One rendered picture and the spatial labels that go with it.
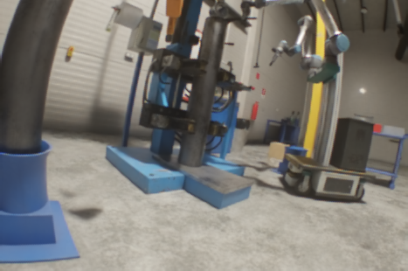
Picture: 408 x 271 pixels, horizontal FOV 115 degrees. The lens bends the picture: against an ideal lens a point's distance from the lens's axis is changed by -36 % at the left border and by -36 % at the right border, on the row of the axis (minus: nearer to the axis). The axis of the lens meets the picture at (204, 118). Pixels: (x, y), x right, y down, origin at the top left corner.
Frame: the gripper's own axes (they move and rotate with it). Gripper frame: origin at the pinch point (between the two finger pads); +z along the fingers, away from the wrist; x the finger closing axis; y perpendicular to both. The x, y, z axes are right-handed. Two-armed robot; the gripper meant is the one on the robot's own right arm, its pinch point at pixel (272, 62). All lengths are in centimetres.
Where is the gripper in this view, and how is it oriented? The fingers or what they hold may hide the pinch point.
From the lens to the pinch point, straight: 243.9
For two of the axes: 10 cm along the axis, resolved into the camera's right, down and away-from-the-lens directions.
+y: 8.2, 5.6, -0.6
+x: 0.0, 1.0, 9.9
